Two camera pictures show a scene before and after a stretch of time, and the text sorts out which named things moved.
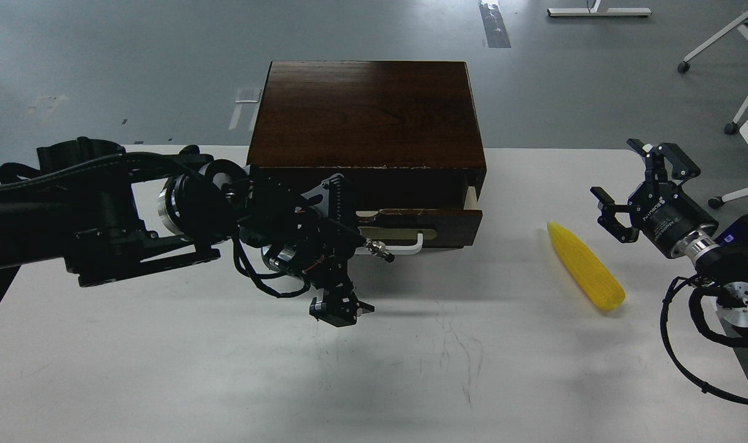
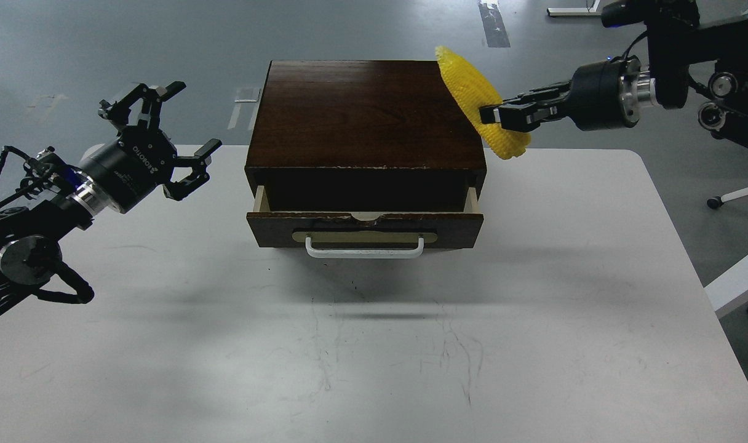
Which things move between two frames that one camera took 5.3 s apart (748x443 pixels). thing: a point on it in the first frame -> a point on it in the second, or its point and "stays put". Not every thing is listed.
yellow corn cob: x=603 y=290 -> x=473 y=91
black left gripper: x=322 y=235 -> x=117 y=174
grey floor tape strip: x=495 y=27 stays put
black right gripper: x=672 y=221 -> x=603 y=95
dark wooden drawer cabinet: x=406 y=133 stays put
